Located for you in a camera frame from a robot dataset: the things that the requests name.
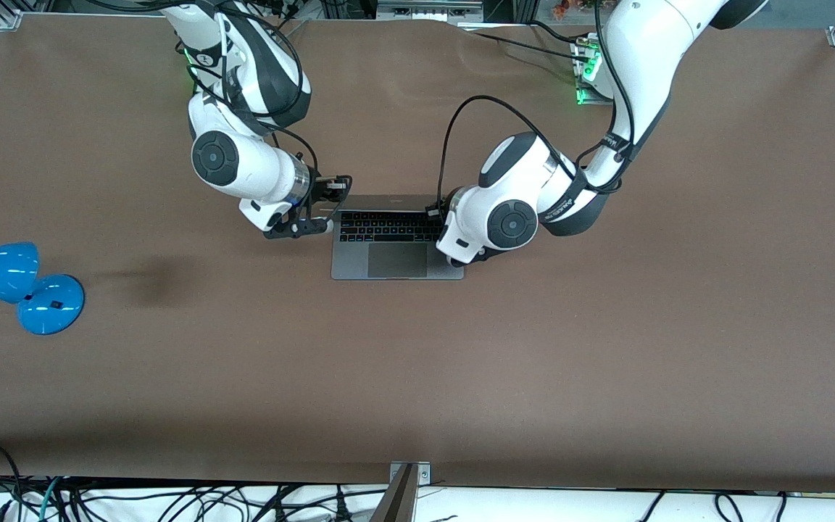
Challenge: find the grey laptop with black keyboard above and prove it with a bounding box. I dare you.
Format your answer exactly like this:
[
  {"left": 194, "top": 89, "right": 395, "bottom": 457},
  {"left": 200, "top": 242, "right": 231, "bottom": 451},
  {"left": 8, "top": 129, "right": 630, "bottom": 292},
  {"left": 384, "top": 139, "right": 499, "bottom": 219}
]
[{"left": 330, "top": 194, "right": 465, "bottom": 281}]

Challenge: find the brown table cover sheet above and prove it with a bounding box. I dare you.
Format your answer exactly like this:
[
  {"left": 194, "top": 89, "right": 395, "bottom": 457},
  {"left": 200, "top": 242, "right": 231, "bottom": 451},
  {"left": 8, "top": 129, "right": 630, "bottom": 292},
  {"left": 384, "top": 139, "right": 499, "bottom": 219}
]
[{"left": 0, "top": 14, "right": 835, "bottom": 494}]

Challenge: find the grey power strip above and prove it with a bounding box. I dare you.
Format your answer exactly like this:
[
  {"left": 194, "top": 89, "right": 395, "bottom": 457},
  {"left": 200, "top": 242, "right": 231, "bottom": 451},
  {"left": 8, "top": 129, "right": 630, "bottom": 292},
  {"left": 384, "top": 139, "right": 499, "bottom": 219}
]
[{"left": 378, "top": 0, "right": 484, "bottom": 22}]

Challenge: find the blue desk lamp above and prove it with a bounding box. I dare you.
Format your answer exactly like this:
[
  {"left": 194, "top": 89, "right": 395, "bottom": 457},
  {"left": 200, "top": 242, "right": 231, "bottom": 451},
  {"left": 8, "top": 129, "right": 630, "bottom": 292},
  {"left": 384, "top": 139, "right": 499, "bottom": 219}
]
[{"left": 0, "top": 241, "right": 86, "bottom": 336}]

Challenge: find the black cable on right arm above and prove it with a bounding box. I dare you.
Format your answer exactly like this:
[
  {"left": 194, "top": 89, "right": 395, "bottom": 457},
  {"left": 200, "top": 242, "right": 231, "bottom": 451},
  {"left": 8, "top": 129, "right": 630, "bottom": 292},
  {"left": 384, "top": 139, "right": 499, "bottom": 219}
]
[{"left": 171, "top": 0, "right": 320, "bottom": 191}]

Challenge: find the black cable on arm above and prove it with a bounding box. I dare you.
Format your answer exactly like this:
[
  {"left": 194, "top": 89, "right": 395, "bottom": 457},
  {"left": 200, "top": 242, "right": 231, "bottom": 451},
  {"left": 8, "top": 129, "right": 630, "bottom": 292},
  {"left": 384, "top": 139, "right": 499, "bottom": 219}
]
[
  {"left": 436, "top": 0, "right": 639, "bottom": 218},
  {"left": 171, "top": 0, "right": 320, "bottom": 191}
]

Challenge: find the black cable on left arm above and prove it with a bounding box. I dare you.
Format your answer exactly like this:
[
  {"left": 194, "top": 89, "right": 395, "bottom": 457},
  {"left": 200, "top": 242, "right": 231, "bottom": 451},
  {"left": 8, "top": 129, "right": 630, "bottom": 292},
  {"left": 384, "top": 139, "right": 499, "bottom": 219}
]
[{"left": 436, "top": 0, "right": 639, "bottom": 218}]

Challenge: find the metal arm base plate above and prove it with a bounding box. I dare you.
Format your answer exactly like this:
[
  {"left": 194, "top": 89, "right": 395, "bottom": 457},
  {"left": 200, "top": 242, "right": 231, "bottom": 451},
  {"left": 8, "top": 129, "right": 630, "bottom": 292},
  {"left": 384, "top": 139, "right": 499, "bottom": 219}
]
[{"left": 570, "top": 33, "right": 615, "bottom": 107}]

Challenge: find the black cable on table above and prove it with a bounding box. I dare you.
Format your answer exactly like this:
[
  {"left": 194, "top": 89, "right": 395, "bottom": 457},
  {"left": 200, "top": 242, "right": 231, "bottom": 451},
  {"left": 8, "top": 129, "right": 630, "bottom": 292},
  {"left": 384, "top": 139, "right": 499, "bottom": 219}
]
[
  {"left": 530, "top": 20, "right": 586, "bottom": 46},
  {"left": 470, "top": 29, "right": 582, "bottom": 62}
]

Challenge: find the silver corner bracket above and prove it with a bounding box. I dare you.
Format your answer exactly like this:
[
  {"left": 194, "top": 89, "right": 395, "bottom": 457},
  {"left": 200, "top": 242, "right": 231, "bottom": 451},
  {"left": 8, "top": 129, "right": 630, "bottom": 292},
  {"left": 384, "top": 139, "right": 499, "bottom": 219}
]
[{"left": 389, "top": 461, "right": 432, "bottom": 485}]

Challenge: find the grey frame post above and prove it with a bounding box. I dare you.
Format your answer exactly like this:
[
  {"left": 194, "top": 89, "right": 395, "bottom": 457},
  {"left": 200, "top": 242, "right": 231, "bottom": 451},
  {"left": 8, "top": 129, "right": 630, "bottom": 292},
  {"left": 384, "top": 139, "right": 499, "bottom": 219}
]
[{"left": 370, "top": 464, "right": 420, "bottom": 522}]

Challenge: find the teal cable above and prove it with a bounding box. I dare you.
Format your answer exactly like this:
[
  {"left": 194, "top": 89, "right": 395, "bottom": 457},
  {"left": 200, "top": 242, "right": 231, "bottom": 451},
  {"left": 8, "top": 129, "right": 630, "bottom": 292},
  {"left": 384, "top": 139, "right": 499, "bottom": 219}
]
[{"left": 39, "top": 477, "right": 63, "bottom": 522}]

